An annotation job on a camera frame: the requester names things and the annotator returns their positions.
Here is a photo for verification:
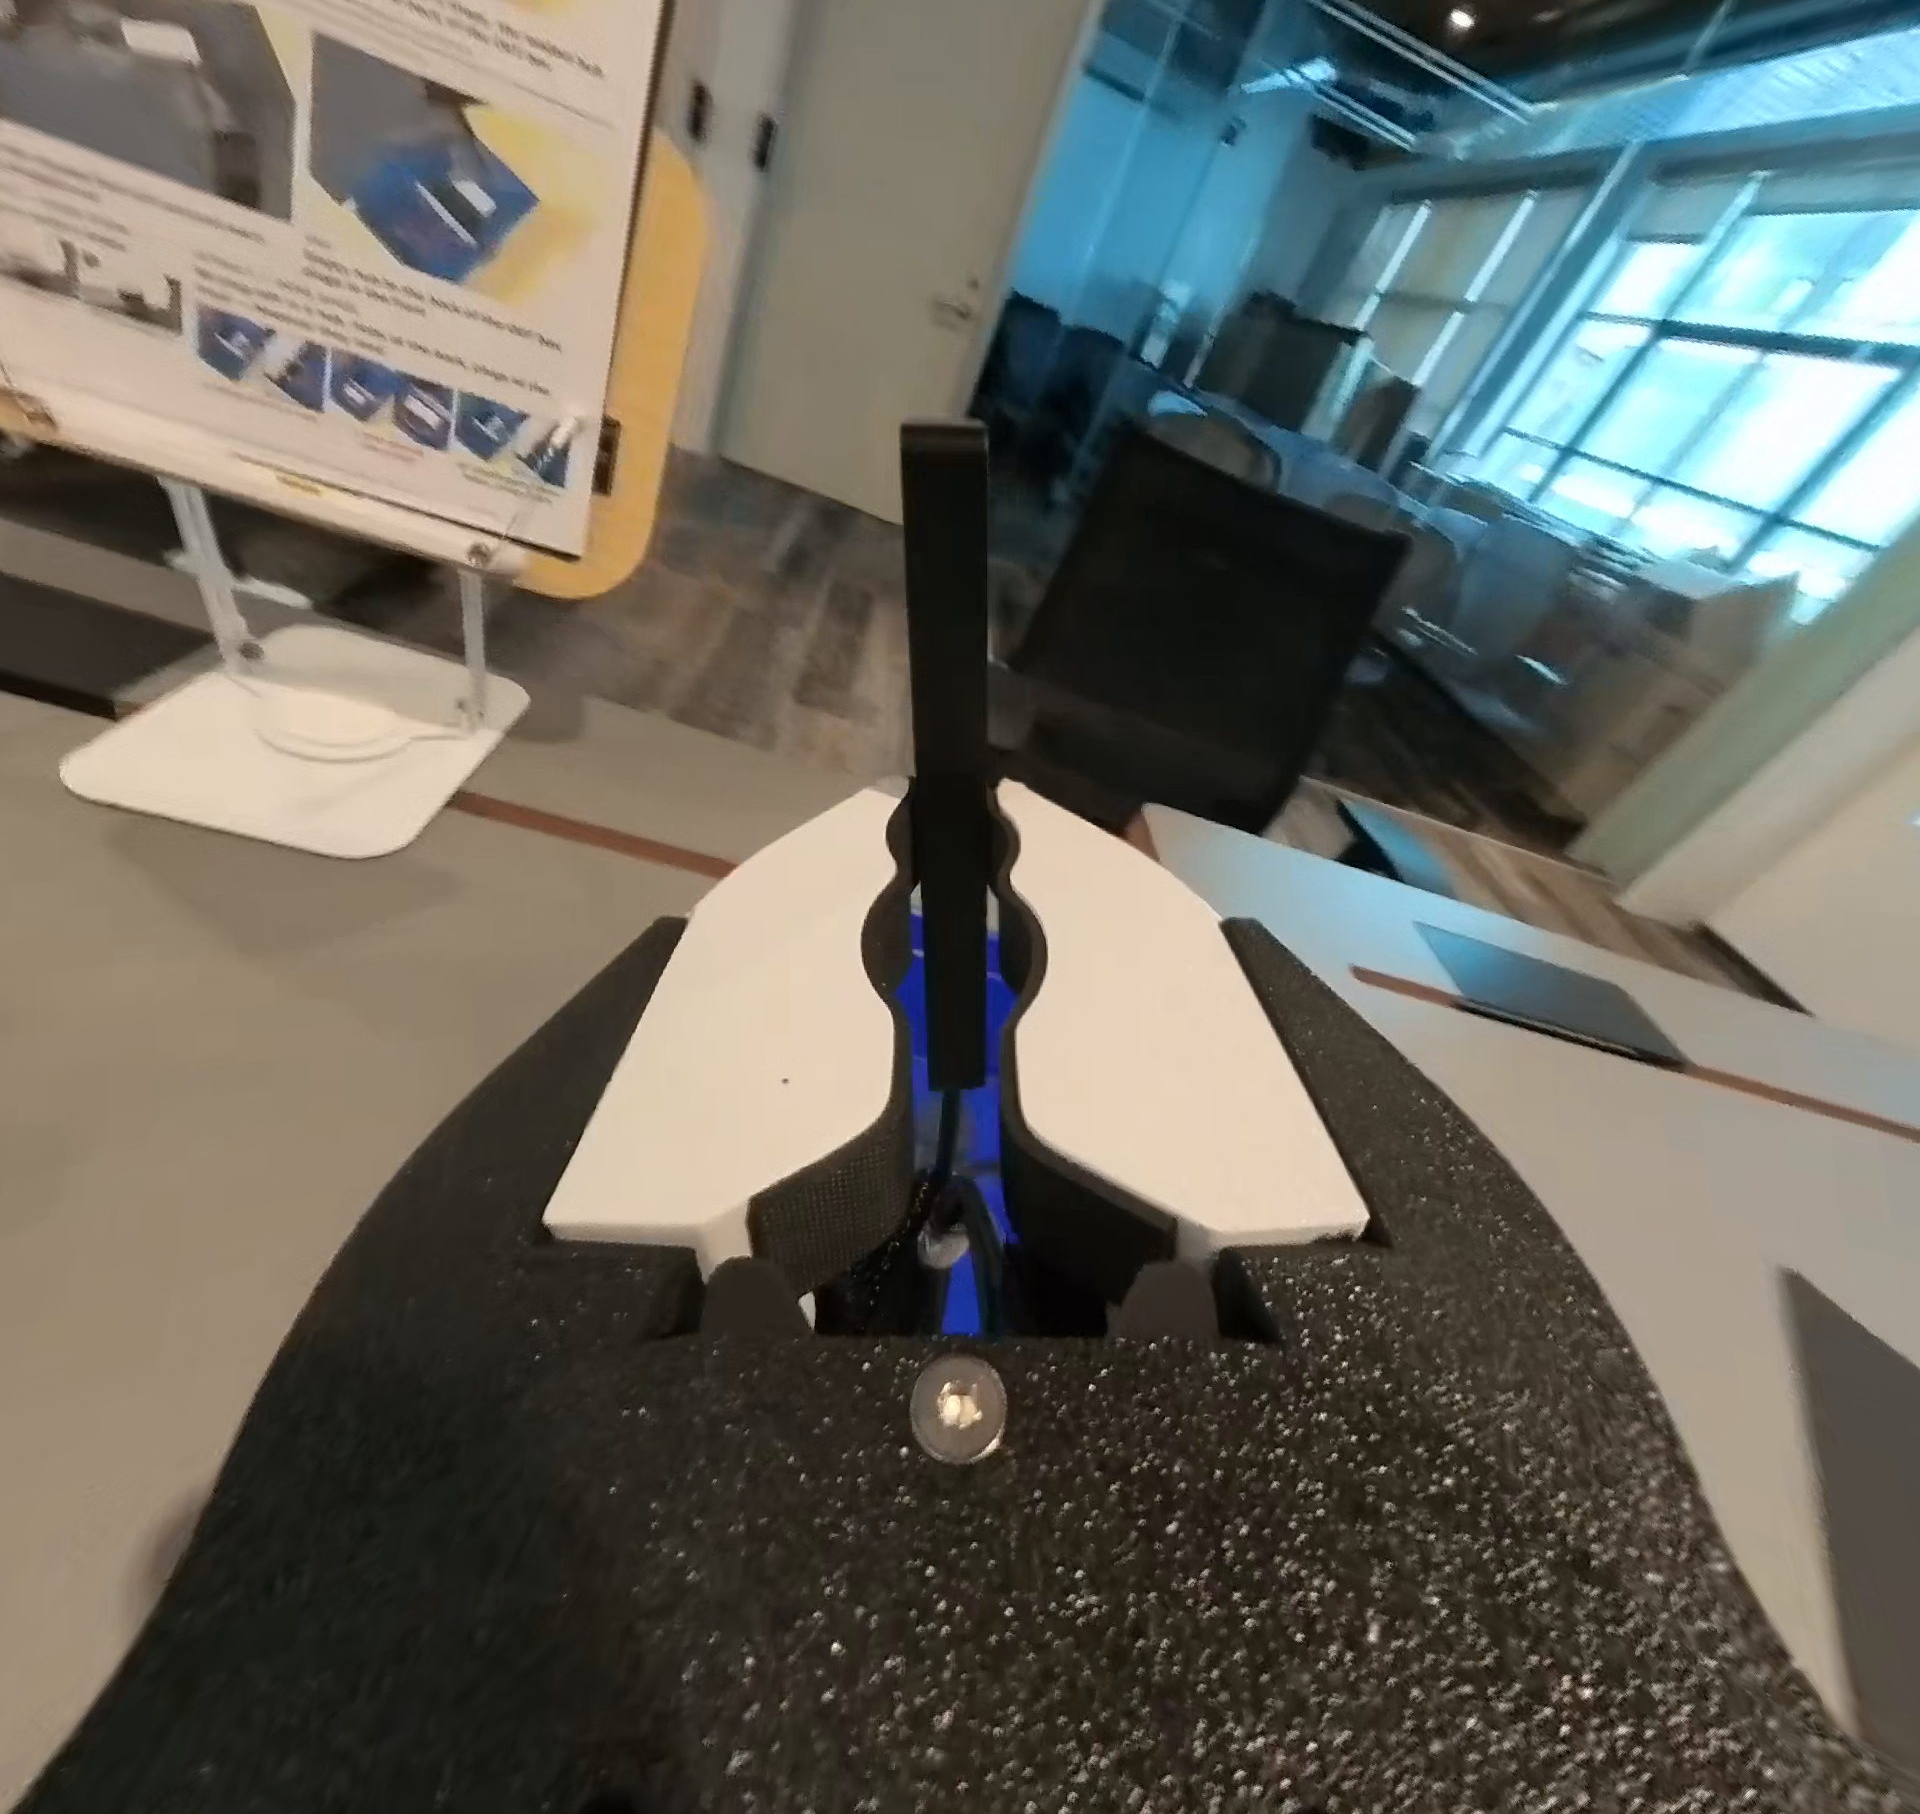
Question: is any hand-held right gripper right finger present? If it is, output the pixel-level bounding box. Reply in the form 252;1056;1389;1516
992;779;1374;1302

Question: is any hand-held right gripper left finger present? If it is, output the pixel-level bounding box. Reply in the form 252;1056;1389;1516
542;782;919;1333

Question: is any black office chair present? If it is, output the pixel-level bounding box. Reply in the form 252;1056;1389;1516
996;427;1417;839

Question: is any wooden backing board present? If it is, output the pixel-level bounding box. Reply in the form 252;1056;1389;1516
516;134;710;605

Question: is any white door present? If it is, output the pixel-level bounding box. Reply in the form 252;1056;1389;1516
716;0;1146;527

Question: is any printed instruction sheet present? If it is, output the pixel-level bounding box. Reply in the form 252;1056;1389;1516
0;0;702;565

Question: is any black desk cable cover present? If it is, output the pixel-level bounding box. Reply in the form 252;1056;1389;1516
1415;921;1693;1070
1338;790;1461;890

